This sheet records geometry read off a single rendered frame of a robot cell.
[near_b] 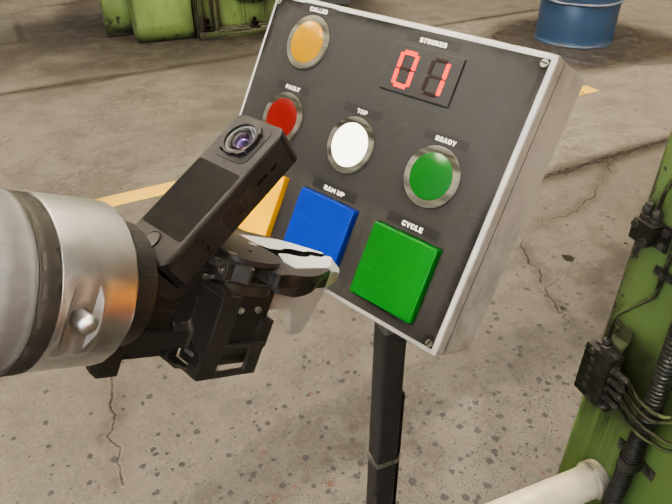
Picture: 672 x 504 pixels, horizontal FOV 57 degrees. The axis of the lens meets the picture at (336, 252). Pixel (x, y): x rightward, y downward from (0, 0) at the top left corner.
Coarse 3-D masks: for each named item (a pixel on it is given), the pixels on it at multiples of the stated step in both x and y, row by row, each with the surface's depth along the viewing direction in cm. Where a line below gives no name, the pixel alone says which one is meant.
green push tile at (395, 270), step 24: (384, 240) 59; (408, 240) 57; (360, 264) 60; (384, 264) 59; (408, 264) 57; (432, 264) 56; (360, 288) 60; (384, 288) 59; (408, 288) 57; (408, 312) 57
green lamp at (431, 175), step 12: (432, 156) 57; (444, 156) 56; (420, 168) 57; (432, 168) 57; (444, 168) 56; (420, 180) 57; (432, 180) 56; (444, 180) 56; (420, 192) 57; (432, 192) 56; (444, 192) 56
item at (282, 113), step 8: (272, 104) 69; (280, 104) 68; (288, 104) 67; (272, 112) 69; (280, 112) 68; (288, 112) 67; (296, 112) 67; (272, 120) 68; (280, 120) 68; (288, 120) 67; (288, 128) 67
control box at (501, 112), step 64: (256, 64) 71; (320, 64) 65; (384, 64) 61; (512, 64) 53; (320, 128) 65; (384, 128) 60; (448, 128) 56; (512, 128) 53; (320, 192) 65; (384, 192) 60; (448, 192) 56; (512, 192) 54; (448, 256) 56; (384, 320) 59; (448, 320) 55
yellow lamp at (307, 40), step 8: (304, 24) 67; (312, 24) 66; (296, 32) 67; (304, 32) 66; (312, 32) 66; (320, 32) 65; (296, 40) 67; (304, 40) 66; (312, 40) 66; (320, 40) 65; (296, 48) 67; (304, 48) 66; (312, 48) 66; (320, 48) 65; (296, 56) 67; (304, 56) 66; (312, 56) 66
